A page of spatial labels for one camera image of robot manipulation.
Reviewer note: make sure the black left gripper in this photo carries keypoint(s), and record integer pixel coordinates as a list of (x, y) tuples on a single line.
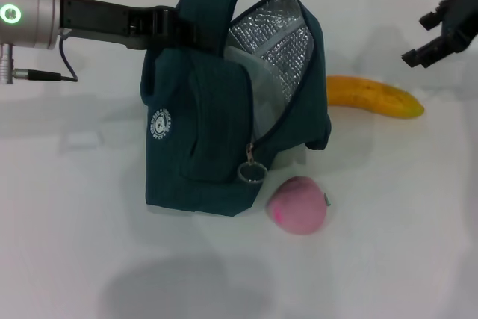
[(104, 22)]

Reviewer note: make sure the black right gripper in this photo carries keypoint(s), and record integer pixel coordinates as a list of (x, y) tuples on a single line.
[(463, 20)]

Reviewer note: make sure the yellow banana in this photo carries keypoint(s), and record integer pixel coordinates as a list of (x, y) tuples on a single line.
[(373, 98)]

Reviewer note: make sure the dark teal insulated lunch bag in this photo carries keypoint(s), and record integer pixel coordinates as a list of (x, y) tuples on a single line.
[(186, 147)]

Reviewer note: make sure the pink toy peach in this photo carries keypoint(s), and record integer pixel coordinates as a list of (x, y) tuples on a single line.
[(298, 207)]

